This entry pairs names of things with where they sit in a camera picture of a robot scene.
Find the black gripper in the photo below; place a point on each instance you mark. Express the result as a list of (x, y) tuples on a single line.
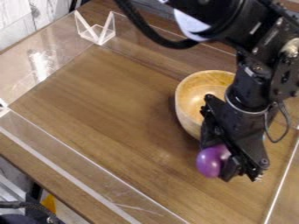
[(239, 130)]

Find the purple toy eggplant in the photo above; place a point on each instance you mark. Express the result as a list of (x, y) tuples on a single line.
[(211, 159)]

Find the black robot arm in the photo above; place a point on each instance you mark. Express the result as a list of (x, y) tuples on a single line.
[(263, 32)]

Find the brown wooden bowl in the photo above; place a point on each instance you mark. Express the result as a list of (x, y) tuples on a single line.
[(190, 92)]

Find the clear acrylic corner bracket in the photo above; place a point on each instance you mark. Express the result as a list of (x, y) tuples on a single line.
[(99, 34)]

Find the clear acrylic tray wall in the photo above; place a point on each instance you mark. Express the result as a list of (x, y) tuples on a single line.
[(88, 126)]

